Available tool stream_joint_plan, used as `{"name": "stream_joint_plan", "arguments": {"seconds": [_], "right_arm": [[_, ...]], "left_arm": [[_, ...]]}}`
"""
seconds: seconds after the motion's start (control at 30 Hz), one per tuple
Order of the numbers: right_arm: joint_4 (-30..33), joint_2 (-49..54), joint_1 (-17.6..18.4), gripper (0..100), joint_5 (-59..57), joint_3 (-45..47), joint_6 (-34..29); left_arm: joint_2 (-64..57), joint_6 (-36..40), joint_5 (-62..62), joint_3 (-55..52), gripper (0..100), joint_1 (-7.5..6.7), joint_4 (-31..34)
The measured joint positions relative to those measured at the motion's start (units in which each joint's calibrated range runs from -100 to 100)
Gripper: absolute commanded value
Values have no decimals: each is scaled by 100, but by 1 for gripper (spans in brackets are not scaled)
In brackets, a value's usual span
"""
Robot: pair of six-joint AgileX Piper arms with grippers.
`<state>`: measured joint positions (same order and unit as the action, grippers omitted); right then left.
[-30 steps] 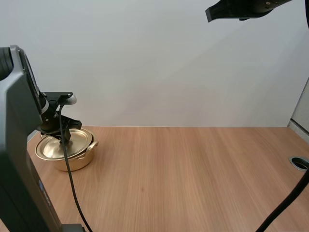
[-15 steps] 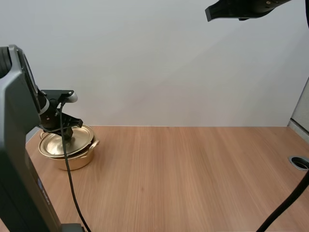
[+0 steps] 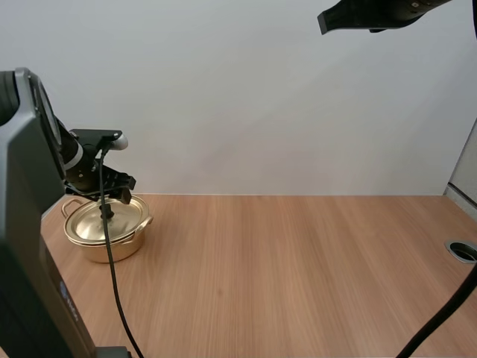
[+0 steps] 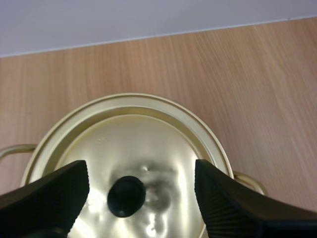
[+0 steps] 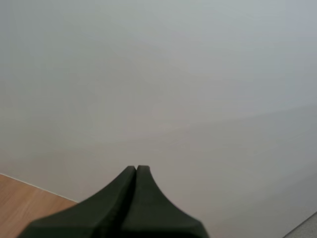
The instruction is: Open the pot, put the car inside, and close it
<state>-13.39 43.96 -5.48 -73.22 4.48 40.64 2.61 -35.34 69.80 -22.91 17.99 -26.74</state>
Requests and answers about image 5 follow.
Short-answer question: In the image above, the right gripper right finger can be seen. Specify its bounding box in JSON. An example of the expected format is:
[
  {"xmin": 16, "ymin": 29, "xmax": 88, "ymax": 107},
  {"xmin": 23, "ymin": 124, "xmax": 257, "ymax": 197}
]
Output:
[{"xmin": 118, "ymin": 165, "xmax": 210, "ymax": 238}]

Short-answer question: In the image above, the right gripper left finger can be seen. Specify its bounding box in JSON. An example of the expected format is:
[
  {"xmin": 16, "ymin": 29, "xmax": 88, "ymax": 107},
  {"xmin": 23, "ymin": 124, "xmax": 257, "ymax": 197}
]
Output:
[{"xmin": 17, "ymin": 165, "xmax": 137, "ymax": 238}]

